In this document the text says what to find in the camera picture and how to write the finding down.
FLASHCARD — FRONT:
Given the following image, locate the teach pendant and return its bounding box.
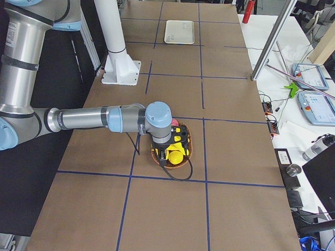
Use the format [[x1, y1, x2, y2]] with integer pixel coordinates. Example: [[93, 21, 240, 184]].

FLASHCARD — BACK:
[[292, 63, 329, 91], [297, 92, 334, 126]]

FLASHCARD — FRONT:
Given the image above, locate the metal rod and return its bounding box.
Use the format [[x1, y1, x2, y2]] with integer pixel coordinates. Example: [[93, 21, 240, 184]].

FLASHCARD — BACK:
[[265, 64, 335, 100]]

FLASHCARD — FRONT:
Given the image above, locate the clear water bottle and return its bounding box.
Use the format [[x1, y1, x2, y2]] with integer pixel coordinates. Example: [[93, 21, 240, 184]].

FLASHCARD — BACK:
[[302, 134, 334, 161]]

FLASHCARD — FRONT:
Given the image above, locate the orange black electronics board lower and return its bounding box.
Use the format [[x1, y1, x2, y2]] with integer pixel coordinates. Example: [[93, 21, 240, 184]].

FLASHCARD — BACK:
[[267, 120, 280, 136]]

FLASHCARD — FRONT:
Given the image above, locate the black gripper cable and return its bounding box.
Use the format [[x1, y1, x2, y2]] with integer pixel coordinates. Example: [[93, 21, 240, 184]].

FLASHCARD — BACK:
[[125, 132, 194, 181]]

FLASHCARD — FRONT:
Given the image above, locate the white bear print tray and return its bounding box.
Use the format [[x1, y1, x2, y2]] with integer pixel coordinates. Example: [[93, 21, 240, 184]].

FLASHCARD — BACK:
[[164, 20, 195, 44]]

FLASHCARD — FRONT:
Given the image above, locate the black monitor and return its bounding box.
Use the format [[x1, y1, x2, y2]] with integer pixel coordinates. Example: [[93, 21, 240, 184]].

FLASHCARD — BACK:
[[303, 146, 335, 219]]

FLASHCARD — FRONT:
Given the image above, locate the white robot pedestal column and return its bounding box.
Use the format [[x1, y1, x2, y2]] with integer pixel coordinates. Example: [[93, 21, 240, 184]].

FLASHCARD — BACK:
[[94, 0, 141, 86]]

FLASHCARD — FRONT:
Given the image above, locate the red fire extinguisher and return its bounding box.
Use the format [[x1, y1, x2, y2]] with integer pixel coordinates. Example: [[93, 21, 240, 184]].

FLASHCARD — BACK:
[[242, 0, 256, 24]]

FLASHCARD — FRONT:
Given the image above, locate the aluminium frame post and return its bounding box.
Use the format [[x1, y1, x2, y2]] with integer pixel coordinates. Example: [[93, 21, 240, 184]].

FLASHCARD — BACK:
[[251, 0, 297, 81]]

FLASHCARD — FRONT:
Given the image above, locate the upper teach pendant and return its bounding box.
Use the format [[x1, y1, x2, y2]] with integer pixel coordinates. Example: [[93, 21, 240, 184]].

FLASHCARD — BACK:
[[292, 63, 329, 91]]

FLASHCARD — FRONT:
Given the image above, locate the red pink apple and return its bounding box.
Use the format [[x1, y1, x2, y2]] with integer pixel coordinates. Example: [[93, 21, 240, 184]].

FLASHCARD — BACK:
[[171, 119, 179, 126]]

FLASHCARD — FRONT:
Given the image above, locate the metal cylinder weight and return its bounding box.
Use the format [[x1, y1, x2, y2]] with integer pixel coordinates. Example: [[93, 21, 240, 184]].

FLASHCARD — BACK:
[[286, 164, 302, 177]]

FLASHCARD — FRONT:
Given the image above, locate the brown woven basket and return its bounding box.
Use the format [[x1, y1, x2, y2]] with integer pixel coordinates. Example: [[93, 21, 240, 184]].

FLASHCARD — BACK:
[[151, 122, 193, 169]]

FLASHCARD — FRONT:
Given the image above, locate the green plastic clamp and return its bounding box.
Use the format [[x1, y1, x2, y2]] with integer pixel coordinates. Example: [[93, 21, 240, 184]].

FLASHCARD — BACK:
[[284, 82, 299, 99]]

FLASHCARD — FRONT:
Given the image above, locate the orange black electronics board upper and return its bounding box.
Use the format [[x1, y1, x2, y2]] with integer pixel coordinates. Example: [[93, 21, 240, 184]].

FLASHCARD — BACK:
[[262, 101, 273, 115]]

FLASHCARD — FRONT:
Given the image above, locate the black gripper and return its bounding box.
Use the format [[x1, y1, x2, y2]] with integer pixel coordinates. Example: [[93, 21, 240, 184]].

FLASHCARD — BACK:
[[151, 124, 191, 160]]

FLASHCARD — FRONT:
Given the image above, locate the orange black electronics board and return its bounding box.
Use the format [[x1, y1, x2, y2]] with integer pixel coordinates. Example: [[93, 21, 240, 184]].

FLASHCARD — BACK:
[[262, 101, 273, 115], [267, 120, 280, 136]]

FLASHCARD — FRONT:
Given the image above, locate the yellow lemon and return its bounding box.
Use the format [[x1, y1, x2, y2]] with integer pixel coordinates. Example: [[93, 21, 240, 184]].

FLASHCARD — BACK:
[[168, 150, 184, 165]]

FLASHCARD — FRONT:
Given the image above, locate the lower teach pendant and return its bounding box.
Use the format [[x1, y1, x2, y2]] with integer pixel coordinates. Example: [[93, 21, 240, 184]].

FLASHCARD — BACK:
[[297, 92, 334, 126]]

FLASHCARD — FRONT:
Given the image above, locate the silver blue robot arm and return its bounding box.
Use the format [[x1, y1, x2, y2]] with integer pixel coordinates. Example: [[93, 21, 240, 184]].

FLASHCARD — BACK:
[[1, 1, 191, 161]]

